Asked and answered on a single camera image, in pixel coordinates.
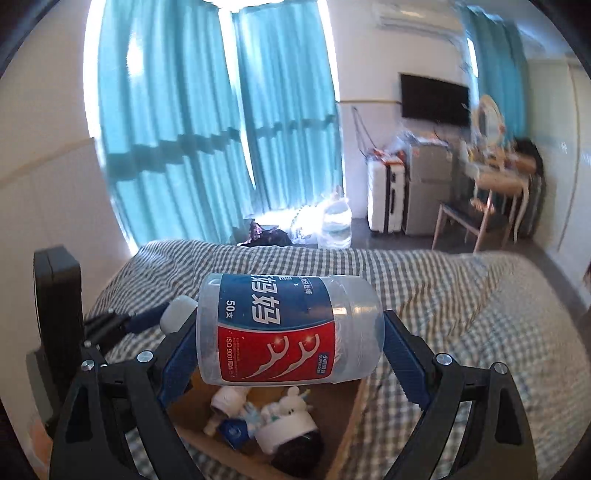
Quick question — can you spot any large clear water jug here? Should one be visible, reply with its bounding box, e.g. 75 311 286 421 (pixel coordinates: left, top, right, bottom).
288 185 354 251

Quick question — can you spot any narrow teal curtain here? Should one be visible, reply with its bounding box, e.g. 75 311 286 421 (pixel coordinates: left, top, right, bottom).
233 2 345 223

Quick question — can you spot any black bag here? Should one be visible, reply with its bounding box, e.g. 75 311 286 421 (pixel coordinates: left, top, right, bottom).
512 137 544 174

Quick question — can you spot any white slatted wardrobe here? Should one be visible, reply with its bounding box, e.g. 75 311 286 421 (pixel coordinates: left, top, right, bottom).
526 60 591 260

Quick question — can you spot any grey checkered blanket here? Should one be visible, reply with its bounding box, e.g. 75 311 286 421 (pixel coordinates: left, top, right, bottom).
83 239 591 480

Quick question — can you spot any black wall television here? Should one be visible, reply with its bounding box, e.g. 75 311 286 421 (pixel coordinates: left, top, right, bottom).
399 72 471 128

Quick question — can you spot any hanging wall cable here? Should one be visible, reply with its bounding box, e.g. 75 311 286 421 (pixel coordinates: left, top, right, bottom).
352 106 376 156

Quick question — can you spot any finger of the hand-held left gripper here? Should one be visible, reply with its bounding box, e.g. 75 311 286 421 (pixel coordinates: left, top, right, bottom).
84 325 134 358
84 307 163 335

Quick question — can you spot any wooden chair dark seat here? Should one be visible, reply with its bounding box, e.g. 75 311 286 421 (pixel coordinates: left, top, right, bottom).
431 199 509 254

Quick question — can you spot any dark clothes heap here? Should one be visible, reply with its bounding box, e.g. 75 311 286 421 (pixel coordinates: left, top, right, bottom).
235 220 293 247

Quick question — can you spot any white suitcase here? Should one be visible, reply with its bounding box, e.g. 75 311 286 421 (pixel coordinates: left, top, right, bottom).
367 159 410 234

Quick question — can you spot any small white bottle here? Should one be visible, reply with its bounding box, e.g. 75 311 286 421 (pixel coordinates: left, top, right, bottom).
159 295 200 334

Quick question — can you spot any cardboard box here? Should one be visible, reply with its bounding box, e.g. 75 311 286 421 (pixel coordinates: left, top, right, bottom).
166 378 365 480

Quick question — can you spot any white air conditioner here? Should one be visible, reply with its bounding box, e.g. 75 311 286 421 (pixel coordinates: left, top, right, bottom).
376 0 463 38

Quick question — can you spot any oval vanity mirror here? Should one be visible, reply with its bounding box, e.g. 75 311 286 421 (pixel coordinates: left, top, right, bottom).
472 95 507 153

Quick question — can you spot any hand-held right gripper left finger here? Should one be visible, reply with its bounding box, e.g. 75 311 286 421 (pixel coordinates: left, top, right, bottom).
48 318 204 480

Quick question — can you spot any grey mini fridge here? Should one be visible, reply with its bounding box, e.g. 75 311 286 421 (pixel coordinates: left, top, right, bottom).
402 141 456 236

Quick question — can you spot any wide teal curtain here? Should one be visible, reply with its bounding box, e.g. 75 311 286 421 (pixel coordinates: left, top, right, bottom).
95 0 257 247

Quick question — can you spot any clear dental floss jar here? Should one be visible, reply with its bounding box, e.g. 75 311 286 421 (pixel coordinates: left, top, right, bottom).
196 273 385 387

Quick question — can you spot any white dressing table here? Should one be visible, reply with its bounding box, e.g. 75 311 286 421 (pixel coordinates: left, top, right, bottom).
464 152 533 246

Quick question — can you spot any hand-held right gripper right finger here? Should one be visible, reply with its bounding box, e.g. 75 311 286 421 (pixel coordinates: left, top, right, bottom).
382 309 539 480

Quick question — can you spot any short teal curtain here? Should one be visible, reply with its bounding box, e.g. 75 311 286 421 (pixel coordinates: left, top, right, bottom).
462 4 530 145

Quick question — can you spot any white bear toy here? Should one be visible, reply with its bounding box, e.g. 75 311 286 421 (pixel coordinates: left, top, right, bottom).
252 387 315 455

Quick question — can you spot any light blue tissue pack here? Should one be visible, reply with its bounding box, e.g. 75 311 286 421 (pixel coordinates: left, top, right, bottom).
210 385 254 417

